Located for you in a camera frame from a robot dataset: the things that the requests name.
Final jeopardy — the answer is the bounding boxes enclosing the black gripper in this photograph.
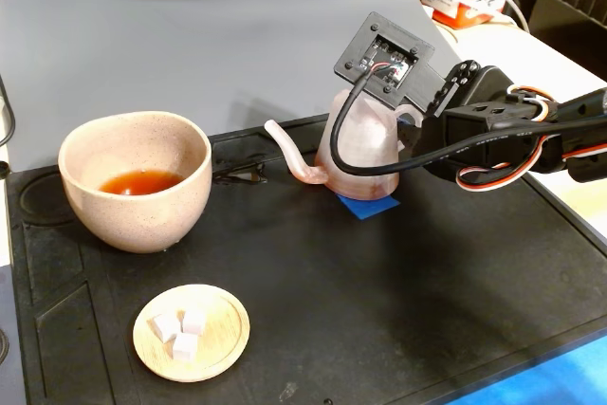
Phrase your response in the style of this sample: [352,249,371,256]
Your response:
[398,59,517,184]

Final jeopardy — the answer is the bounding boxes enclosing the translucent pink kettle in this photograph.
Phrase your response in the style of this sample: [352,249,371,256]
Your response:
[264,89,423,202]

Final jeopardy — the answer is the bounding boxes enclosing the beige speckled ceramic cup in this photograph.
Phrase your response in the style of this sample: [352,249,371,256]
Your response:
[57,110,213,255]

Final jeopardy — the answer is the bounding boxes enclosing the blue tape patch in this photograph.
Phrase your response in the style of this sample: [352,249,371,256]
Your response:
[335,193,401,222]

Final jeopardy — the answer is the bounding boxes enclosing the black rubber work mat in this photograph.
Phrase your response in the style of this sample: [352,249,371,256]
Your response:
[4,113,607,405]

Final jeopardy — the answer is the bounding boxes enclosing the glossy black small piece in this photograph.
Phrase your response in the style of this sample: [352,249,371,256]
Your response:
[212,162,268,186]

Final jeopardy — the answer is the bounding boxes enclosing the round wooden plate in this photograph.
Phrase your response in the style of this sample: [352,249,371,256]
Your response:
[132,284,251,384]

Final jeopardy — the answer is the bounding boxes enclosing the wide blue tape strip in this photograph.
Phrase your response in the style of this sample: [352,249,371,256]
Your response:
[445,331,607,405]

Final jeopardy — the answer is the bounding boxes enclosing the white sugar cube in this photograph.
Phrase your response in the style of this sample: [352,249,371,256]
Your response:
[150,313,183,344]
[177,308,209,336]
[171,332,200,362]

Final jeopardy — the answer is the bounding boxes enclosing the grey backdrop sheet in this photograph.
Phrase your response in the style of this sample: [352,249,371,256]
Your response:
[0,0,464,174]

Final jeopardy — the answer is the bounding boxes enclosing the black camera cable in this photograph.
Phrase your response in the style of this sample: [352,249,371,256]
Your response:
[329,70,607,176]

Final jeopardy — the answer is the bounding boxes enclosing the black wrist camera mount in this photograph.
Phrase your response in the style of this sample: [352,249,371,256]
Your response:
[333,10,436,110]

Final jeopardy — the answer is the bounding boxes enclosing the white red black servo wires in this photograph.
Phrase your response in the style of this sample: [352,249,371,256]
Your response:
[453,84,607,193]

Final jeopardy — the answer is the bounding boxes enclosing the white flat cable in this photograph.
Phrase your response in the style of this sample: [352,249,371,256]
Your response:
[409,0,531,34]

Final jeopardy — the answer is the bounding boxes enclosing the thin black cable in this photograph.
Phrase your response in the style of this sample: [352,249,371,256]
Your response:
[0,73,17,148]

